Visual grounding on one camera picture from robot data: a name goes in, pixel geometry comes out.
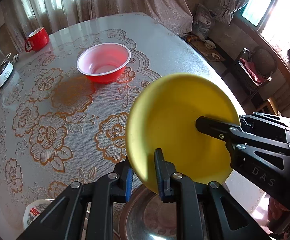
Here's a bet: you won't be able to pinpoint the red plastic bowl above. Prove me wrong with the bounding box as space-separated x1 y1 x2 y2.
76 43 131 84

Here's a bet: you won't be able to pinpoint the small floor mat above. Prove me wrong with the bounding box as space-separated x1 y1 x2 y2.
189 40 225 62

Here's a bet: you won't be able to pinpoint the white plate red pattern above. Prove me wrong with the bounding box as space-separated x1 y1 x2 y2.
23 199 53 230

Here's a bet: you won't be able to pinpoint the lace tablecloth gold flowers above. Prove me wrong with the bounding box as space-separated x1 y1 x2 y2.
0 11 268 240

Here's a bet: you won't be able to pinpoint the beige window curtain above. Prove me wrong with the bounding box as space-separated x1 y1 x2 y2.
0 0 193 52

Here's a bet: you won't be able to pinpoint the stainless steel bowl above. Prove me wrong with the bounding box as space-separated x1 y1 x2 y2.
118 183 208 240

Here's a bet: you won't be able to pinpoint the dark wooden armchair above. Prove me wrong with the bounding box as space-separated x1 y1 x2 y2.
221 47 278 107

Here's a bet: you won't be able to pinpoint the yellow plastic bowl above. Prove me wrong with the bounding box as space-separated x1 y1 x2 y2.
125 73 240 193

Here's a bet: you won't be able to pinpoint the grey printed sack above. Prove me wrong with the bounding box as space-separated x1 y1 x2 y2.
192 4 216 41

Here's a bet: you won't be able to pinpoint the red seat cushion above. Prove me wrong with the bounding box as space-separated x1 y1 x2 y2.
239 58 266 84

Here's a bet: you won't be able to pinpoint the white pet bowl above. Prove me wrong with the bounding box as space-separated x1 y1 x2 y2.
204 40 216 50

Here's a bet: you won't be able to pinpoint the red mug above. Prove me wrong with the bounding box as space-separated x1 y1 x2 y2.
24 27 50 53

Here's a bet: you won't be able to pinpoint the light wooden chair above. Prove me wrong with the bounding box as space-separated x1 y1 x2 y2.
256 83 290 115

